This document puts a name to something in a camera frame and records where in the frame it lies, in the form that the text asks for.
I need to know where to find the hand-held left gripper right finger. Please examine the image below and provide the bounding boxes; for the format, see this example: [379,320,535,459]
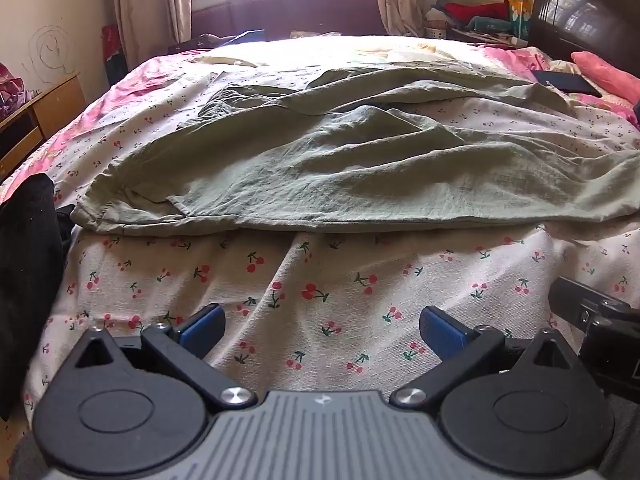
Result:
[389,305,577,409]

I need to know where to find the black tablet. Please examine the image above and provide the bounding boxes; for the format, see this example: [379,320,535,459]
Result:
[531,70,603,98]

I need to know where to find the yellow packet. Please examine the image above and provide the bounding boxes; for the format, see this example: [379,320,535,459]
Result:
[505,0,534,37]

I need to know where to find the green linen pants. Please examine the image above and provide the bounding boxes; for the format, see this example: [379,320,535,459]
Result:
[70,67,640,236]

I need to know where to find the cherry print bedsheet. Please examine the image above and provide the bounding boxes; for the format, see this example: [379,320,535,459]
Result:
[25,45,640,411]

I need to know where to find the dark brown headboard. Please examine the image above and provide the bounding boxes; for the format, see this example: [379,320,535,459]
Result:
[527,0,640,81]

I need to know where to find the teal cloth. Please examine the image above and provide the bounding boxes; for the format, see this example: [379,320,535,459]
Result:
[467,16,513,34]

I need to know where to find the red cloth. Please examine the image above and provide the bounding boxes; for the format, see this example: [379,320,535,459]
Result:
[442,2,507,24]

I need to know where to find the red hanging bag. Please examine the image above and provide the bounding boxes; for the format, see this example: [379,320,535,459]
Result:
[101,24,128,83]

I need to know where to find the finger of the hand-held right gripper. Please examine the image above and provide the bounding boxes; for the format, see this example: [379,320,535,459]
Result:
[547,275,633,334]

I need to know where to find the black cloth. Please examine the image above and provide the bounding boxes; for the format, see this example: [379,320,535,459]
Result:
[0,172,76,341]

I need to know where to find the wooden side cabinet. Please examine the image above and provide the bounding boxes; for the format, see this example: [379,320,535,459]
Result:
[0,72,86,181]

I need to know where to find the person's dark grey clothing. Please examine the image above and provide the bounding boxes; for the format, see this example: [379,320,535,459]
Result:
[607,392,640,480]

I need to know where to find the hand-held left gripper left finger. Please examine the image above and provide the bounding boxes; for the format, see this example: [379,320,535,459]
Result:
[74,303,257,409]

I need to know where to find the pink pillow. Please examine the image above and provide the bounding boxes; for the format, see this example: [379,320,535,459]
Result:
[571,51,640,111]

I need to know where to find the pink patterned cloth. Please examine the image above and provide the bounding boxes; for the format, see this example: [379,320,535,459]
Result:
[0,62,32,111]

